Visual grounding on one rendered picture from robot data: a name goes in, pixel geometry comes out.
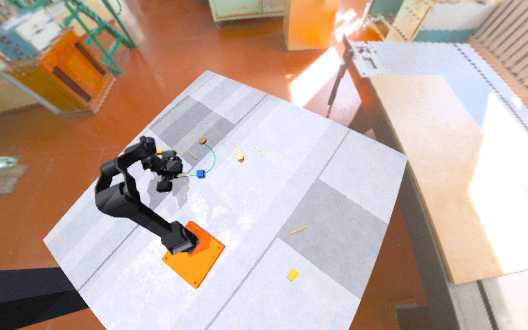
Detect blue block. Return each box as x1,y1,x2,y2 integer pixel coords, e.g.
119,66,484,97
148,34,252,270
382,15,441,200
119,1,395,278
196,170,206,179

